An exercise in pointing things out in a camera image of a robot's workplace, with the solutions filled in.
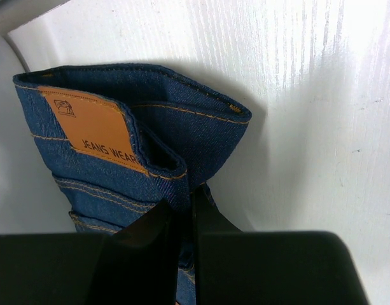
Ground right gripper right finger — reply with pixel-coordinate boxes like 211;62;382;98
192;187;368;304

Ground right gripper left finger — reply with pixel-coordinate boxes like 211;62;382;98
0;201;179;304

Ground dark blue denim trousers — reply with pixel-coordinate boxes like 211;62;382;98
13;64;252;304

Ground white plastic laundry basket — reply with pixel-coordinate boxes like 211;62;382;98
0;36;75;234

